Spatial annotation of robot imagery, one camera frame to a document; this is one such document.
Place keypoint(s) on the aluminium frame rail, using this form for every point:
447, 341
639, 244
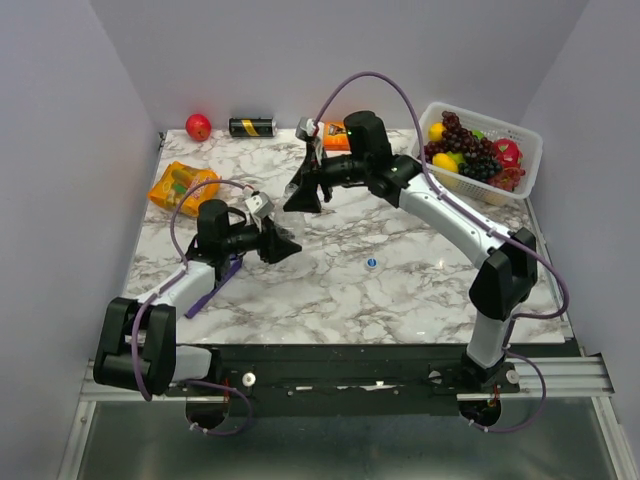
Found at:
565, 377

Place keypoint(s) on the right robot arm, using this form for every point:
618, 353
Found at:
507, 269

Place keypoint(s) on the purple toothpaste box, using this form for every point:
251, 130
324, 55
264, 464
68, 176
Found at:
235, 266

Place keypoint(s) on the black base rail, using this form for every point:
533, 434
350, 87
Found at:
322, 380

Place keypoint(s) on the orange razor box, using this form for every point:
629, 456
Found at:
335, 137

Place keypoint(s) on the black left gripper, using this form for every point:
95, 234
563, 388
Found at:
272, 247

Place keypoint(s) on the red apple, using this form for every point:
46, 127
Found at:
198, 127

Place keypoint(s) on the orange snack bag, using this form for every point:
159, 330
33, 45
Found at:
176, 180

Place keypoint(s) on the pink dragon fruit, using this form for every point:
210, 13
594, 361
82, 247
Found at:
508, 153

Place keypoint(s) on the yellow lemon upper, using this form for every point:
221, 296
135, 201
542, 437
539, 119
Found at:
436, 132

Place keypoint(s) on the clear unlabelled plastic bottle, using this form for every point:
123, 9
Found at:
289, 225

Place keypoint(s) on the black drink can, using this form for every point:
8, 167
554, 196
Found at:
252, 127

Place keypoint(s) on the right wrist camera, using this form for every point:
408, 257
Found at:
307, 129

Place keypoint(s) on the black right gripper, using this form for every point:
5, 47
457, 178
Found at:
305, 198

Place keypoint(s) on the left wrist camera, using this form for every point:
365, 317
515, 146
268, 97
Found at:
259, 205

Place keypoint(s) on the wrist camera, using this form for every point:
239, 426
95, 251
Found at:
259, 205
307, 129

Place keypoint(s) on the white plastic basket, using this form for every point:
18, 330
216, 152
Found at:
529, 143

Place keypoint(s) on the red lychee cluster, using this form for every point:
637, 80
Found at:
508, 179

